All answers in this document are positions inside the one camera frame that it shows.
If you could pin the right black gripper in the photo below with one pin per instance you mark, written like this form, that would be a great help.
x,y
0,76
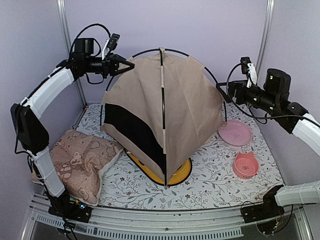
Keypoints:
x,y
239,85

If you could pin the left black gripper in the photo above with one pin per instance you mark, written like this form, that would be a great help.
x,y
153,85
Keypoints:
x,y
111,65

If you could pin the beige fabric pet tent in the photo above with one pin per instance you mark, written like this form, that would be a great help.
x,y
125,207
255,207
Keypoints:
x,y
133,111

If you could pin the brown patterned pet cushion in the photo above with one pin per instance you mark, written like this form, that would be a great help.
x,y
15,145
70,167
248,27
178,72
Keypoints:
x,y
80,161

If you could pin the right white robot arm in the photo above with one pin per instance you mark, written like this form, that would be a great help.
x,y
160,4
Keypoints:
x,y
297,121

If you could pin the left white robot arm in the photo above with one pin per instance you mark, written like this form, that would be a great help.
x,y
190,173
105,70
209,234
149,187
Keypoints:
x,y
26,115

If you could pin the pink flat plate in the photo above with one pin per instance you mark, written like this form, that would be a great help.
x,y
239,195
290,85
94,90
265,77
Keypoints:
x,y
235,133

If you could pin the pink cat-ear bowl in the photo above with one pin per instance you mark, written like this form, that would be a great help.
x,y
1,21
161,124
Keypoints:
x,y
245,165

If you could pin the yellow double bowl holder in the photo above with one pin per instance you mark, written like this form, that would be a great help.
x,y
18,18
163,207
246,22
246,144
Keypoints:
x,y
177,178

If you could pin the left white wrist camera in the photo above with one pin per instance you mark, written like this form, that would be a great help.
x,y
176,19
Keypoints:
x,y
110,45

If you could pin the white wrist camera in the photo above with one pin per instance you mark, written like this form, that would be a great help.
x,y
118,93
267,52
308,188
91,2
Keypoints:
x,y
249,69
110,45

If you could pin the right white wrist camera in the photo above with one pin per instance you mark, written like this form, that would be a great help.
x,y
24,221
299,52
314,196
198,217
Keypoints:
x,y
249,69

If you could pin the left aluminium frame post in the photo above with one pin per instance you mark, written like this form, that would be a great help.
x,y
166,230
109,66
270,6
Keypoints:
x,y
62,13

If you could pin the aluminium frame post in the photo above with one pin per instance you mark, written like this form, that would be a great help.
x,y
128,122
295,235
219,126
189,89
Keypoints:
x,y
62,13
268,18

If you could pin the right aluminium frame post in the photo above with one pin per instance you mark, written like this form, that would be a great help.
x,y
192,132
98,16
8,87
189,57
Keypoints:
x,y
268,18

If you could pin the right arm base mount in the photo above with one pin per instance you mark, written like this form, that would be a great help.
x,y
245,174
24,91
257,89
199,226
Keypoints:
x,y
267,209

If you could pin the front aluminium table rail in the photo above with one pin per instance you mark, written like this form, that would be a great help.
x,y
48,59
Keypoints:
x,y
110,223

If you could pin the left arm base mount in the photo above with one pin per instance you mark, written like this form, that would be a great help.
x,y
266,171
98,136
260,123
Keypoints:
x,y
62,206

